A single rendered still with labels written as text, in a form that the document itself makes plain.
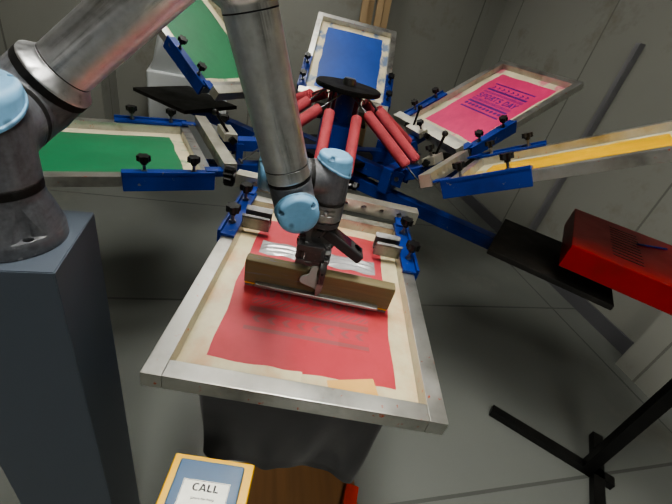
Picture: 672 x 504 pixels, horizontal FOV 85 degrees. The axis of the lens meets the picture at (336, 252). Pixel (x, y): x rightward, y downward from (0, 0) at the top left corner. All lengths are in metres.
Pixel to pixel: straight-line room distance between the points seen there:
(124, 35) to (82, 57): 0.07
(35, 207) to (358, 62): 2.45
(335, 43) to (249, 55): 2.44
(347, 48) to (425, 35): 2.03
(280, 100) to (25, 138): 0.34
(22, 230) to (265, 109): 0.39
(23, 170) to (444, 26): 4.62
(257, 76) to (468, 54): 4.66
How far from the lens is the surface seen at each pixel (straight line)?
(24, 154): 0.67
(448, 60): 5.04
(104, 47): 0.71
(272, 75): 0.56
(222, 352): 0.84
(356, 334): 0.93
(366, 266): 1.16
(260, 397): 0.75
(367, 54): 2.97
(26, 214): 0.69
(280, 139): 0.59
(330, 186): 0.77
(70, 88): 0.74
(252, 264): 0.93
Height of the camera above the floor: 1.59
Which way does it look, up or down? 32 degrees down
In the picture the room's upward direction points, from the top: 15 degrees clockwise
